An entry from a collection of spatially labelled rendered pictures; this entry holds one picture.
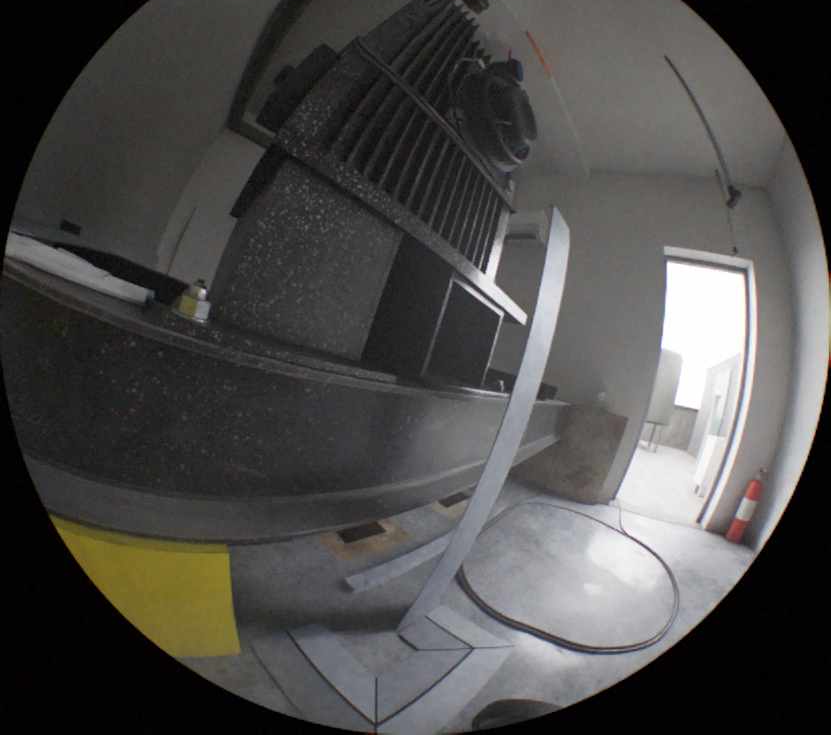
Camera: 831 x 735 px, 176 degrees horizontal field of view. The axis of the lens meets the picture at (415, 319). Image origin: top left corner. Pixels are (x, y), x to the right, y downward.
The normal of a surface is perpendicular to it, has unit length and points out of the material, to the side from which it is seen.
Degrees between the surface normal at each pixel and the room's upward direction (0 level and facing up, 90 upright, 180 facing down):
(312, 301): 90
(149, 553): 90
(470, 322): 90
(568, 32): 180
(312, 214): 90
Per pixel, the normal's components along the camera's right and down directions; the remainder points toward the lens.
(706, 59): -0.30, 0.95
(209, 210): 0.70, 0.15
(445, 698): 0.43, -0.90
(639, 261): -0.64, -0.29
